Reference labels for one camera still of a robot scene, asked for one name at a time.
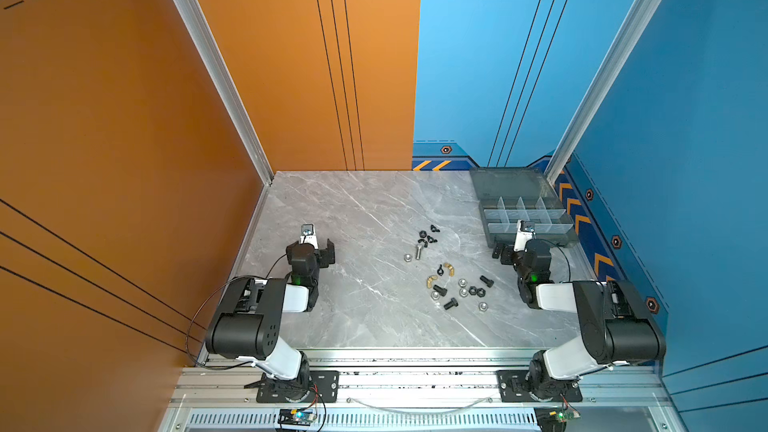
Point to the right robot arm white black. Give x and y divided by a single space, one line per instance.
615 328

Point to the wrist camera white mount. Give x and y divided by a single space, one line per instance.
308 235
525 232

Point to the right circuit board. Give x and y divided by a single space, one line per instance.
555 420

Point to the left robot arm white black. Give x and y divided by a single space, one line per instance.
246 324

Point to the black bolt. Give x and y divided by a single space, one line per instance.
440 290
450 304
487 281

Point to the brass wing nut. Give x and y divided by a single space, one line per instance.
431 280
449 268

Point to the black bolt right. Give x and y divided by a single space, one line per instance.
487 281

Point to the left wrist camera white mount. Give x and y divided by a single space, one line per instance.
308 235

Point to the grey plastic organizer box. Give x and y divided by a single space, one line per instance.
509 195

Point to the green circuit board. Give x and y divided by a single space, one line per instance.
296 419

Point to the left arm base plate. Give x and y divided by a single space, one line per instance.
323 382

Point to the aluminium frame post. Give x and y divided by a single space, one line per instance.
633 26
205 43

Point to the left aluminium frame post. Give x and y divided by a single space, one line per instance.
205 43

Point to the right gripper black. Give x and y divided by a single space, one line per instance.
507 255

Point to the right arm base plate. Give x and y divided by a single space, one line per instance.
517 386

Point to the black bolt lower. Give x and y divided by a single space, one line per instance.
450 304

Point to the right aluminium frame post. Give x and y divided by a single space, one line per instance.
633 26

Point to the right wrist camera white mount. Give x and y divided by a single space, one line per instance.
525 232

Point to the aluminium front rail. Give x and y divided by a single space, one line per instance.
418 389

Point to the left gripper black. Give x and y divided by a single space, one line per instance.
324 252

